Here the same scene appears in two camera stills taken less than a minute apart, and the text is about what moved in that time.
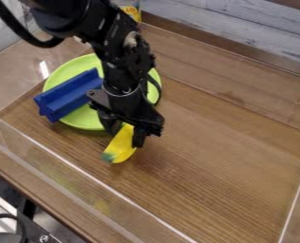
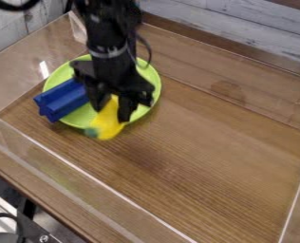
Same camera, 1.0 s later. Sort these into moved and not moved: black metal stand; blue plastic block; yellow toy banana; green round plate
Moved: yellow toy banana
Not moved: blue plastic block; black metal stand; green round plate
